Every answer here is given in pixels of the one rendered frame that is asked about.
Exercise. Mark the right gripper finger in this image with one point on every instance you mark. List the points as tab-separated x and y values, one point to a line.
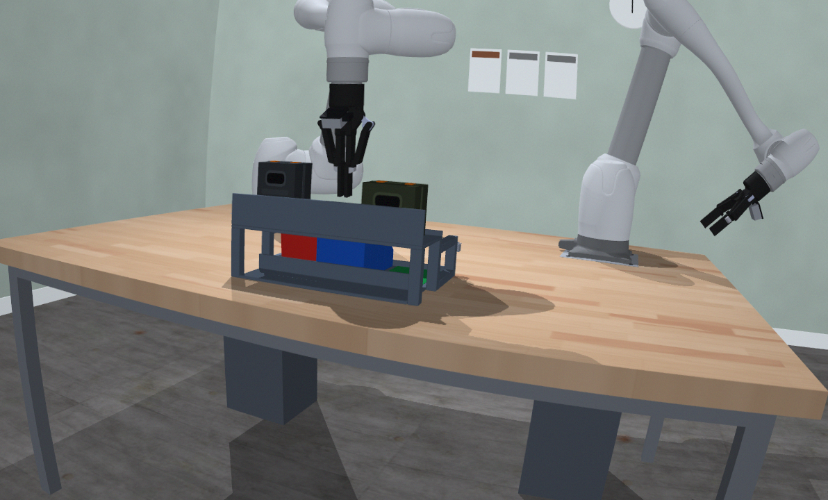
338	156
352	159

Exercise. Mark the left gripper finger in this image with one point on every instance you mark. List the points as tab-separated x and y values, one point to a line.
722	207
736	211

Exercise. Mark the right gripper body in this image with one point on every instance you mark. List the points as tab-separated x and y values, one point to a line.
349	96

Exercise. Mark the blue bin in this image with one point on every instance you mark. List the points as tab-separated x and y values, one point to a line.
356	254

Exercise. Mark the dark green case with orange latches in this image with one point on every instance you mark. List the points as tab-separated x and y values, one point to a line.
396	194

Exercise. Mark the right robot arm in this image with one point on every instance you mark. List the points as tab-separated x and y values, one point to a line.
355	28

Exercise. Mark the dark grey shelf rack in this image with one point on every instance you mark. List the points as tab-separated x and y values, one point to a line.
403	283

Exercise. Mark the red bin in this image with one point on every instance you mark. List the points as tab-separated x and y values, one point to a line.
301	247

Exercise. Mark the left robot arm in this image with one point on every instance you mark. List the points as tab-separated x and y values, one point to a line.
608	188

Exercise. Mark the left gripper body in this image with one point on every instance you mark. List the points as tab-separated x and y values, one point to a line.
756	185

